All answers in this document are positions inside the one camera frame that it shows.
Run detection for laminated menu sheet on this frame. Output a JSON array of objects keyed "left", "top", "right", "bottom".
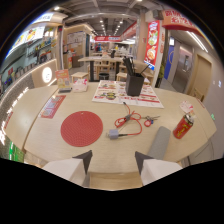
[{"left": 91, "top": 79, "right": 165, "bottom": 109}]

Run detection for dark wooden dining table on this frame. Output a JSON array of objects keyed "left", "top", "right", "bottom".
[{"left": 77, "top": 55, "right": 125, "bottom": 83}]

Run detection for grey charger plug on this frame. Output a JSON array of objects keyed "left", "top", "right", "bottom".
[{"left": 105, "top": 128, "right": 120, "bottom": 140}]

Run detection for white tissue box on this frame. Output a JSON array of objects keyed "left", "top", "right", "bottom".
[{"left": 71, "top": 78, "right": 89, "bottom": 93}]

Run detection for red charging cable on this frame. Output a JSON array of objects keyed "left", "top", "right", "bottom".
[{"left": 113, "top": 101, "right": 144, "bottom": 137}]

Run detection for light wooden stool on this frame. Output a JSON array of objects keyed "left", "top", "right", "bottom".
[{"left": 70, "top": 71, "right": 90, "bottom": 84}]

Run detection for red sticker label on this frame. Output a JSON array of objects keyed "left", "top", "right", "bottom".
[{"left": 38, "top": 94, "right": 67, "bottom": 120}]

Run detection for grey felt pouch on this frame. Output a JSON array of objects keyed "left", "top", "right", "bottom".
[{"left": 146, "top": 125, "right": 172, "bottom": 161}]

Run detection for red food poster banner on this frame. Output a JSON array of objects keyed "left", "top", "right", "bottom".
[{"left": 143, "top": 20, "right": 161, "bottom": 71}]

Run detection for orange acrylic sign stand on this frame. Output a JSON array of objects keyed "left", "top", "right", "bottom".
[{"left": 54, "top": 68, "right": 73, "bottom": 94}]

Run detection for black utensil holder box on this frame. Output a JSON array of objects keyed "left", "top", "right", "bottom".
[{"left": 125, "top": 72, "right": 146, "bottom": 98}]

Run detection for round red silicone mat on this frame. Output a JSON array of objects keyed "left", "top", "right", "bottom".
[{"left": 60, "top": 110, "right": 104, "bottom": 148}]

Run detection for black chopsticks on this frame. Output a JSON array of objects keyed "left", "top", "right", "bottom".
[{"left": 122, "top": 56, "right": 136, "bottom": 77}]

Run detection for small pink white card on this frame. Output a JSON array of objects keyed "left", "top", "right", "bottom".
[{"left": 179, "top": 100, "right": 195, "bottom": 115}]

